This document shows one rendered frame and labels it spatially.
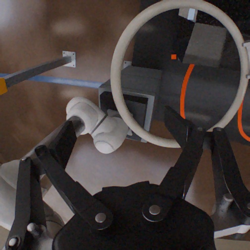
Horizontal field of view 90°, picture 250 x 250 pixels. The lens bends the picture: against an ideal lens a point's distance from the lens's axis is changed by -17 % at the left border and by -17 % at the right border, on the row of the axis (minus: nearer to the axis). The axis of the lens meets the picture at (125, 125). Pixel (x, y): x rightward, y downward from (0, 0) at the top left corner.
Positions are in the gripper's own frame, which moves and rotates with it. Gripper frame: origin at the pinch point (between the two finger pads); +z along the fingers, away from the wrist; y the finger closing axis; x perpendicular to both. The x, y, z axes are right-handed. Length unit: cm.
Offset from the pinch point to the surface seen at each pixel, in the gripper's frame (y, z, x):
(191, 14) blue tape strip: 42, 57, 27
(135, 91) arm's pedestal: 12, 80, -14
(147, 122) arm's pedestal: 18, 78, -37
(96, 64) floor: -19, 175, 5
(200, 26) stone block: 45, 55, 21
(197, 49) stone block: 50, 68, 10
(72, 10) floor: -38, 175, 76
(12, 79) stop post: -86, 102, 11
